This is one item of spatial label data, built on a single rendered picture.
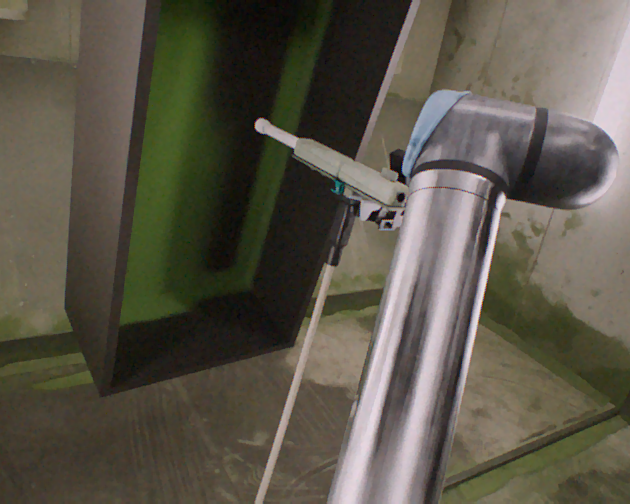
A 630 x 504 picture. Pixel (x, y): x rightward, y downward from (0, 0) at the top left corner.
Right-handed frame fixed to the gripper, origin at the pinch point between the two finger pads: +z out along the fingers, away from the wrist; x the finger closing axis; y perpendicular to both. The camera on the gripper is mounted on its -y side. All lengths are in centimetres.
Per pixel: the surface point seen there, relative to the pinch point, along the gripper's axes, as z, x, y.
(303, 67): -25, 55, -17
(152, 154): 12, 61, 15
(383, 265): -149, 98, 76
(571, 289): -191, 17, 48
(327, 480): -44, 9, 104
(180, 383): -23, 76, 110
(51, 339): 15, 110, 106
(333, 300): -115, 94, 92
